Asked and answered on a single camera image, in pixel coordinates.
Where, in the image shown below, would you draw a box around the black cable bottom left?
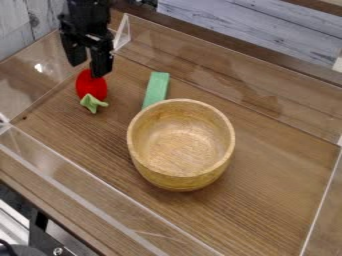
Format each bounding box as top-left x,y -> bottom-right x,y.
0,238 -> 19,256

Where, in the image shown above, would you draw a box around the wooden bowl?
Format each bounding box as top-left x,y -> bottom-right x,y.
127,99 -> 237,191

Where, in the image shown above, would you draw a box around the clear acrylic tray walls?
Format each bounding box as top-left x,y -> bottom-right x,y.
0,17 -> 342,256

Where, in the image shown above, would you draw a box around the red plush fruit green stem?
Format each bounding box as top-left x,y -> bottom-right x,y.
75,69 -> 109,114

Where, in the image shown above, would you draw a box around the black metal table bracket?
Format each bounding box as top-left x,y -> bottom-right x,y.
28,211 -> 97,256

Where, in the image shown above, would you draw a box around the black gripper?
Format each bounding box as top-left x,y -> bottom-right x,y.
58,0 -> 114,78

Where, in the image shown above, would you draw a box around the green rectangular block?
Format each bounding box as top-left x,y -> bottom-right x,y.
142,72 -> 170,108

